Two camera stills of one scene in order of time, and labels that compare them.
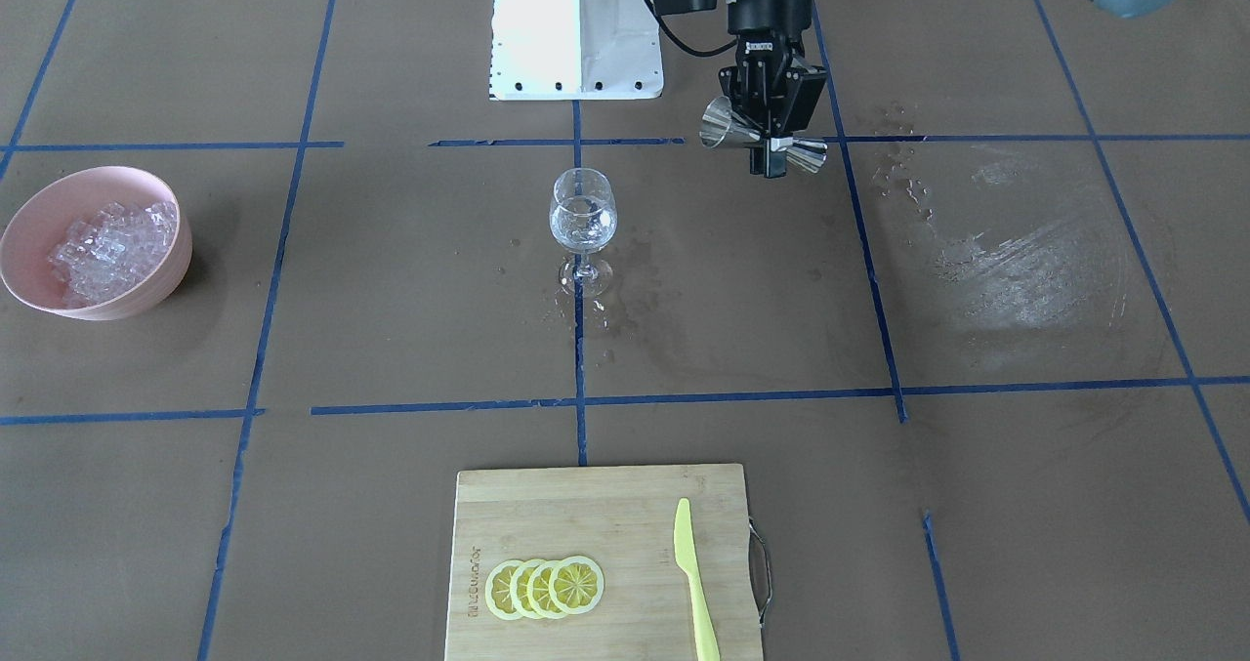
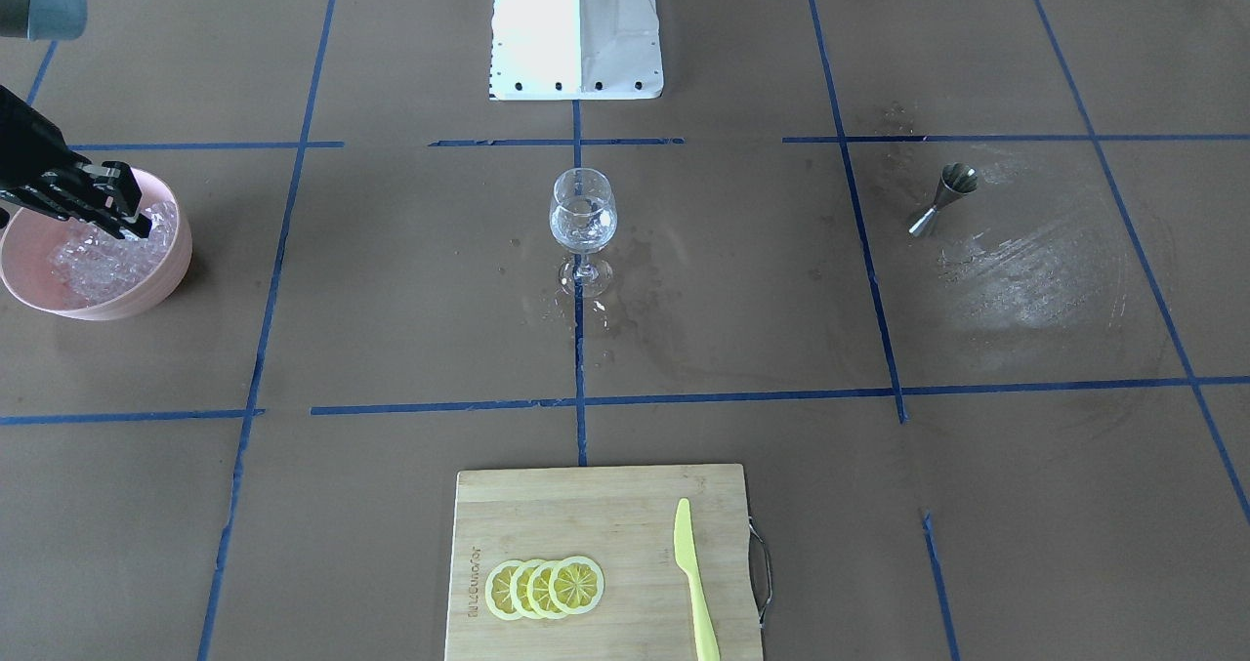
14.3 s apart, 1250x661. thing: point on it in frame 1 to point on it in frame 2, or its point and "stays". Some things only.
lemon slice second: [519, 593] stays
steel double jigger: [721, 127] to [956, 180]
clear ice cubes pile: [102, 255] stays
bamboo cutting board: [621, 518] stays
